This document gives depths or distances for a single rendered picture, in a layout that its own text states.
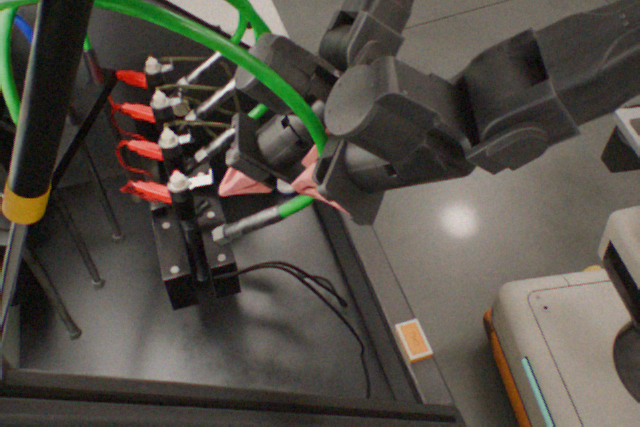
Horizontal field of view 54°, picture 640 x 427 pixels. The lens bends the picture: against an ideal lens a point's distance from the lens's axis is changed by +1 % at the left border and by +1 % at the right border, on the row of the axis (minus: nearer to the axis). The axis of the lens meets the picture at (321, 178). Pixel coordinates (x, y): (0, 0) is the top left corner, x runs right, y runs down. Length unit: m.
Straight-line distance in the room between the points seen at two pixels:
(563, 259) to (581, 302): 0.44
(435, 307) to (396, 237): 0.28
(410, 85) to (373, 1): 0.23
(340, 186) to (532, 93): 0.19
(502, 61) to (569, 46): 0.05
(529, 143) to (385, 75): 0.11
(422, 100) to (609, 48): 0.12
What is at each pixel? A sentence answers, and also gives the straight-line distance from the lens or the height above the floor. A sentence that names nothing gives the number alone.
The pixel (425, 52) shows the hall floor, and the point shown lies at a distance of 2.86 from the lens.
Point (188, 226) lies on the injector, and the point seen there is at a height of 1.03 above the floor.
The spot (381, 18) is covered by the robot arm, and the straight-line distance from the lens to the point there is 0.68.
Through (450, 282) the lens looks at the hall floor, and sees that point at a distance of 2.05.
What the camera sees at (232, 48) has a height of 1.38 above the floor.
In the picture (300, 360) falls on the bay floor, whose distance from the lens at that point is 0.96.
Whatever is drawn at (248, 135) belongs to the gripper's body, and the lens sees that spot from 0.72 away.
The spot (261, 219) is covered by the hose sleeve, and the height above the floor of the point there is 1.15.
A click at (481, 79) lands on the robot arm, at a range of 0.49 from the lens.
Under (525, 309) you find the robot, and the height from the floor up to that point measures 0.28.
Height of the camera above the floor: 1.69
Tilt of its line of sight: 48 degrees down
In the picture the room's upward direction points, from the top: straight up
